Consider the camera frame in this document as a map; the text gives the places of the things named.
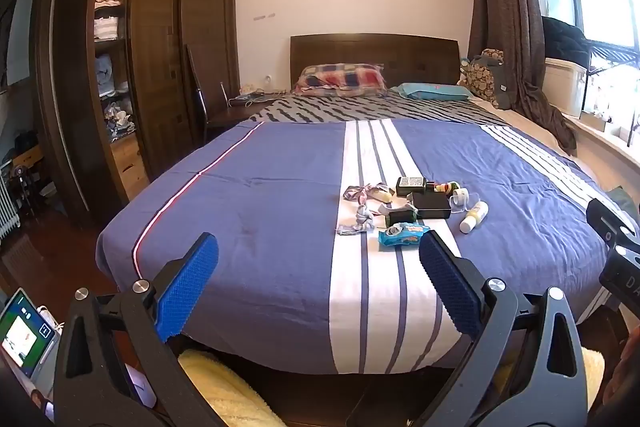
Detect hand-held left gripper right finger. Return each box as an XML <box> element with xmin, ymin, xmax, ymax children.
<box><xmin>410</xmin><ymin>229</ymin><xmax>588</xmax><ymax>427</ymax></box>

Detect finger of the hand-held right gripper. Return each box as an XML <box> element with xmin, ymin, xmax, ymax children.
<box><xmin>586</xmin><ymin>198</ymin><xmax>640</xmax><ymax>253</ymax></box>

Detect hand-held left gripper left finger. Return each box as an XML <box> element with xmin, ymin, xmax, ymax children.
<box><xmin>52</xmin><ymin>232</ymin><xmax>221</xmax><ymax>427</ymax></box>

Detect striped ribbon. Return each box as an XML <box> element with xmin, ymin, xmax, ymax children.
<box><xmin>336</xmin><ymin>182</ymin><xmax>396</xmax><ymax>238</ymax></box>

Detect blue wet wipe packet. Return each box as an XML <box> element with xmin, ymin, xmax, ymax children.
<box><xmin>377</xmin><ymin>224</ymin><xmax>431</xmax><ymax>250</ymax></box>

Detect white bottle yellow label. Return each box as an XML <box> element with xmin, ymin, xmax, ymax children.
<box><xmin>460</xmin><ymin>201</ymin><xmax>490</xmax><ymax>235</ymax></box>

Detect black box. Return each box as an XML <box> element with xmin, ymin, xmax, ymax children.
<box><xmin>410</xmin><ymin>192</ymin><xmax>452</xmax><ymax>219</ymax></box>

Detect green glass bottle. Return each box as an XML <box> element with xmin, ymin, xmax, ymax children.
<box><xmin>385</xmin><ymin>208</ymin><xmax>418</xmax><ymax>228</ymax></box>

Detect dark patterned card box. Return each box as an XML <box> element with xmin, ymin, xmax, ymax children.
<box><xmin>396</xmin><ymin>176</ymin><xmax>427</xmax><ymax>198</ymax></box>

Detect blue white striped blanket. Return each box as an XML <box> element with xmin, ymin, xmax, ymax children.
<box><xmin>95</xmin><ymin>119</ymin><xmax>621</xmax><ymax>375</ymax></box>

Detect yellow fluffy towel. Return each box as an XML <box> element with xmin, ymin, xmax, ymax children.
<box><xmin>177</xmin><ymin>349</ymin><xmax>288</xmax><ymax>427</ymax></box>

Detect white storage box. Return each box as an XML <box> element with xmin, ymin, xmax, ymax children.
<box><xmin>542</xmin><ymin>57</ymin><xmax>588</xmax><ymax>118</ymax></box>

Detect black metal rack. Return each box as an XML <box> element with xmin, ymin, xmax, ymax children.
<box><xmin>585</xmin><ymin>39</ymin><xmax>640</xmax><ymax>132</ymax></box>

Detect smartphone with lit screen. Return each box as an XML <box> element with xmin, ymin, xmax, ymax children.
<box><xmin>0</xmin><ymin>288</ymin><xmax>57</xmax><ymax>380</ymax></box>

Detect dark wooden nightstand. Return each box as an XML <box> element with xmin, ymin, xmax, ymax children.
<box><xmin>207</xmin><ymin>89</ymin><xmax>286</xmax><ymax>130</ymax></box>

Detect teal pillow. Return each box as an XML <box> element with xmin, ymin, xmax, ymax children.
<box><xmin>389</xmin><ymin>82</ymin><xmax>473</xmax><ymax>102</ymax></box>

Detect black coat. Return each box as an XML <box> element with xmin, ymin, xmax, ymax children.
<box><xmin>542</xmin><ymin>16</ymin><xmax>593</xmax><ymax>68</ymax></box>

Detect brown circle pattern cushion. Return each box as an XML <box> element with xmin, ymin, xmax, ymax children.
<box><xmin>457</xmin><ymin>49</ymin><xmax>513</xmax><ymax>110</ymax></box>

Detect grey zebra pattern sheet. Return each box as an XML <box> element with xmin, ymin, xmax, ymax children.
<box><xmin>240</xmin><ymin>92</ymin><xmax>511</xmax><ymax>128</ymax></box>

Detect black metal chair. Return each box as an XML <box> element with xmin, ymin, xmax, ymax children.
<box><xmin>186</xmin><ymin>44</ymin><xmax>236</xmax><ymax>142</ymax></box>

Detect white radiator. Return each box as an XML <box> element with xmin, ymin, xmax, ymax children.
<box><xmin>0</xmin><ymin>159</ymin><xmax>21</xmax><ymax>239</ymax></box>

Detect plaid pillow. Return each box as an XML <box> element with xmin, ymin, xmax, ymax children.
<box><xmin>292</xmin><ymin>63</ymin><xmax>388</xmax><ymax>98</ymax></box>

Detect light blue folded clothes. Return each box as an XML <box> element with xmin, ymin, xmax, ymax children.
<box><xmin>96</xmin><ymin>57</ymin><xmax>117</xmax><ymax>96</ymax></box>

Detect dark wooden wardrobe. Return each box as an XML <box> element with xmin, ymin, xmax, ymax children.
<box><xmin>35</xmin><ymin>0</ymin><xmax>241</xmax><ymax>228</ymax></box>

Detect dark wooden headboard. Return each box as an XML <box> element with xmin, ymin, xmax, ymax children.
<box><xmin>290</xmin><ymin>33</ymin><xmax>461</xmax><ymax>94</ymax></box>

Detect brown curtain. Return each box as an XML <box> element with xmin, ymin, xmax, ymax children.
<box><xmin>460</xmin><ymin>0</ymin><xmax>578</xmax><ymax>158</ymax></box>

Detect white striped folded clothes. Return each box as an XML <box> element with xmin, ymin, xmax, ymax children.
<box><xmin>94</xmin><ymin>17</ymin><xmax>121</xmax><ymax>42</ymax></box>

